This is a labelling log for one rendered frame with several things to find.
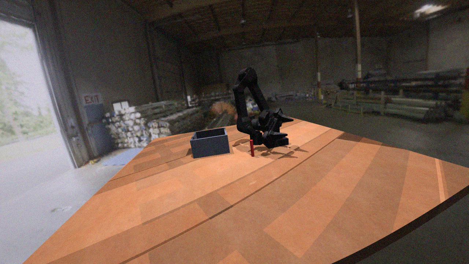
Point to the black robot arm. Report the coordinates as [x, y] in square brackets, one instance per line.
[245, 124]

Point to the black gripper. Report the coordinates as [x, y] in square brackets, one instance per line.
[269, 136]

